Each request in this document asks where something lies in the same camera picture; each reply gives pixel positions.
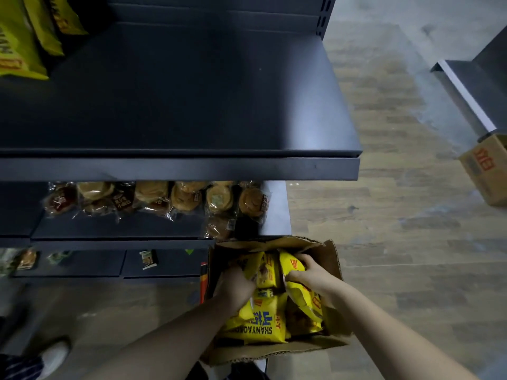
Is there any tan carton with red print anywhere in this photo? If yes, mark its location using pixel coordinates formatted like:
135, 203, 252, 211
458, 133, 507, 207

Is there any red-orange flat carton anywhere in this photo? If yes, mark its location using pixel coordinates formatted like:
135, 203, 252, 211
199, 262, 210, 305

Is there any small white-brown packet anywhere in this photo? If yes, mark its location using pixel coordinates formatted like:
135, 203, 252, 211
139, 250, 158, 271

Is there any person's left forearm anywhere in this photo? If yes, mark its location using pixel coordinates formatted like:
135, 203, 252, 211
81, 298, 234, 380

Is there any pile of wrapped pastries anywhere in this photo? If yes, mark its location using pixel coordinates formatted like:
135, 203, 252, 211
42, 180, 272, 241

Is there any pile of yellow snacks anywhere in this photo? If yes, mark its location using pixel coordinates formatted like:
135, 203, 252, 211
215, 249, 330, 347

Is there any dark grey metal shelf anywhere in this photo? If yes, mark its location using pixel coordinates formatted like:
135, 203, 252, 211
0, 0, 363, 280

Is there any person's right forearm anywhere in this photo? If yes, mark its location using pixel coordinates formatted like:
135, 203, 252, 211
332, 284, 480, 380

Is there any brown cardboard box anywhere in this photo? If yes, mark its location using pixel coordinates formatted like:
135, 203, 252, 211
200, 236, 353, 367

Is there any clear green packet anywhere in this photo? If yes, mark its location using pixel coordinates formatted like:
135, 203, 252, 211
0, 249, 21, 274
46, 251, 74, 265

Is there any person's left hand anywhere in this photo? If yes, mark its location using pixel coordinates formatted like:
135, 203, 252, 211
212, 266, 257, 317

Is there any person's right hand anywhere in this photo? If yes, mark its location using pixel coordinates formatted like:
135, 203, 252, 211
284, 253, 349, 309

